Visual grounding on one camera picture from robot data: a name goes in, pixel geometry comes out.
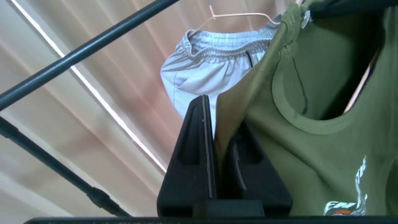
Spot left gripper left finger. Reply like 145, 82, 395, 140
156, 94, 218, 218

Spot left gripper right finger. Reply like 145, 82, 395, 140
216, 120, 294, 218

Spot green garment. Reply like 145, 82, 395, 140
214, 0, 398, 218

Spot pale grey shorts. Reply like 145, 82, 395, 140
160, 14, 283, 138

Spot pink clothes hanger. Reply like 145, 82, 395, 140
187, 4, 282, 39
294, 0, 381, 113

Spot black clothes rack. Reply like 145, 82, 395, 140
0, 0, 180, 218

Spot beige curtain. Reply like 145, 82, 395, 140
0, 0, 299, 218

